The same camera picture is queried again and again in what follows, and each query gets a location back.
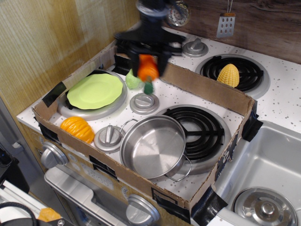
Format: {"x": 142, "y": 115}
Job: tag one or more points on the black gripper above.
{"x": 153, "y": 27}

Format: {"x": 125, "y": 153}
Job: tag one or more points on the orange toy carrot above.
{"x": 147, "y": 72}

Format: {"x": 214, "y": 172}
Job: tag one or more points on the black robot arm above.
{"x": 154, "y": 9}

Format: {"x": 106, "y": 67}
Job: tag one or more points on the light green plate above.
{"x": 95, "y": 91}

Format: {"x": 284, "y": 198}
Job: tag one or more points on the back left stove burner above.
{"x": 134, "y": 43}

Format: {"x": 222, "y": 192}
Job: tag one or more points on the green toy broccoli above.
{"x": 133, "y": 82}

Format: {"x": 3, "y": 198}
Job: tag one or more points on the silver centre stove knob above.
{"x": 144, "y": 104}

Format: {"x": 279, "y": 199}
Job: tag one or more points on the silver stove knob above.
{"x": 144, "y": 104}
{"x": 109, "y": 139}
{"x": 195, "y": 48}

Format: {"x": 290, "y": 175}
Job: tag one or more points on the silver back stove knob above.
{"x": 195, "y": 48}

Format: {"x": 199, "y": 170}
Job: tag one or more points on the hanging silver strainer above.
{"x": 178, "y": 13}

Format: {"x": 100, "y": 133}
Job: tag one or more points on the yellow toy corn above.
{"x": 229, "y": 75}

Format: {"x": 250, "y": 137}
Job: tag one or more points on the hanging silver spatula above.
{"x": 226, "y": 23}

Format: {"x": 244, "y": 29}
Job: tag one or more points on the stainless steel pot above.
{"x": 154, "y": 148}

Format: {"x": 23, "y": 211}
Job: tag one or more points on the silver front stove knob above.
{"x": 109, "y": 139}

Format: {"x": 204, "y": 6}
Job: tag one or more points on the front right stove burner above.
{"x": 206, "y": 136}

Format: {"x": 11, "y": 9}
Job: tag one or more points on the orange toy pumpkin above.
{"x": 78, "y": 128}

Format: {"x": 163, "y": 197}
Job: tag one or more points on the back right stove burner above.
{"x": 254, "y": 79}

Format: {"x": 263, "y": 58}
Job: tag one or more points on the silver oven knob left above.
{"x": 52, "y": 156}

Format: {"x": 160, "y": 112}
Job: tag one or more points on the silver oven knob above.
{"x": 52, "y": 156}
{"x": 140, "y": 212}

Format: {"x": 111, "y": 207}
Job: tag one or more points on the cardboard fence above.
{"x": 175, "y": 201}

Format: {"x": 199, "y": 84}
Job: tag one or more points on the silver oven knob right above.
{"x": 140, "y": 212}

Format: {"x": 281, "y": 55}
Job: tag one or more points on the silver sink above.
{"x": 272, "y": 159}

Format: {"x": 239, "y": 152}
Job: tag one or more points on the silver pot lid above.
{"x": 265, "y": 207}

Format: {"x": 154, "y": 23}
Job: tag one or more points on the orange object bottom left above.
{"x": 48, "y": 214}

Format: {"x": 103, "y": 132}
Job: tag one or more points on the oven door handle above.
{"x": 91, "y": 205}

